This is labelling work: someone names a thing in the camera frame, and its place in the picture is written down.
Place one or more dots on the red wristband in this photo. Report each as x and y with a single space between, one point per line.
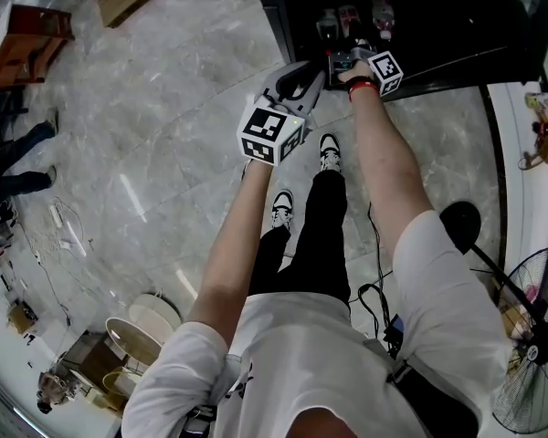
363 89

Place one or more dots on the round wooden-top table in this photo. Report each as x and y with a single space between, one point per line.
134 342

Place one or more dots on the white curved counter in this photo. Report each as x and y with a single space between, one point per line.
527 208

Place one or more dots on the white round stool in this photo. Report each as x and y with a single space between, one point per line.
156 315

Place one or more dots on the cardboard box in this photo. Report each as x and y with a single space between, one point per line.
22 317

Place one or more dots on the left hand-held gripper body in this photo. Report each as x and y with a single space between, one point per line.
268 136

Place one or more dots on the red label bottle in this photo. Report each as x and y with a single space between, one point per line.
349 17

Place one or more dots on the red-brown wooden desk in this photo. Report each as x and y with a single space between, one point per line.
25 46

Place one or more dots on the person's right forearm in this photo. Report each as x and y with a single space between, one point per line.
386 153

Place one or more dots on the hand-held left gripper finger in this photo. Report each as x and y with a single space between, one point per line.
312 93
287 73

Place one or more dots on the black belt device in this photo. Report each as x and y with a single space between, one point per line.
393 333

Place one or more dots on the person's right hand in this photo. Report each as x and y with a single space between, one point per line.
355 73

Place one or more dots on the person's left black-white shoe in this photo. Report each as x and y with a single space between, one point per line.
282 208

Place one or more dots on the person's black-white shoe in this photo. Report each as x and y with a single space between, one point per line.
330 151
282 208

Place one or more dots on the dark brown cabinet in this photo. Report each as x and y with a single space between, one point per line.
93 361

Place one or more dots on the person's right black-white shoe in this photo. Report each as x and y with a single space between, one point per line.
330 151

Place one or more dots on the clear plastic bottle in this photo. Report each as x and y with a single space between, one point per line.
382 14

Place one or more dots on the black standing fan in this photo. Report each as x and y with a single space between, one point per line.
532 349

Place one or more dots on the person's left forearm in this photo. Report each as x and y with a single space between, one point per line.
237 235

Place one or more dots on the white power strip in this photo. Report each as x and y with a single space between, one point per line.
56 215

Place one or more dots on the white t-shirt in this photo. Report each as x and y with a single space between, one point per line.
310 363

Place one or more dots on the pale snack packet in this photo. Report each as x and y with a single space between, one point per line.
538 100

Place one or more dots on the black trousers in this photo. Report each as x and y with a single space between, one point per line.
322 244

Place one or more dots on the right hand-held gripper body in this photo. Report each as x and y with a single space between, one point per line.
385 72

